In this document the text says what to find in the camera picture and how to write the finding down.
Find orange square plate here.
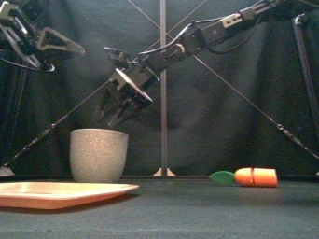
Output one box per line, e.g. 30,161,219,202
0,181,140,211

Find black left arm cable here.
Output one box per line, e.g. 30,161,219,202
0,57,56,74

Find grey vertical frame pole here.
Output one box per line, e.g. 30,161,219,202
159,0,177,178

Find grey speckled cup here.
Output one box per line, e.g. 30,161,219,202
68,128,129,184

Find dark side frame post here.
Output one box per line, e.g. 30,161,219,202
291,13,319,129

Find orange toy carrot green leaf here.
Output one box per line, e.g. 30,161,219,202
208,166,279,189

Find grey frame foot bracket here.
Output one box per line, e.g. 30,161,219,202
0,166,16,178

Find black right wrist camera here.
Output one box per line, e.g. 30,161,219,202
103,46,136,69

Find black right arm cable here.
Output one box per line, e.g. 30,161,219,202
137,17,228,57

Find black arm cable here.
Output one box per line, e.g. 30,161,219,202
137,17,228,57
0,57,56,74

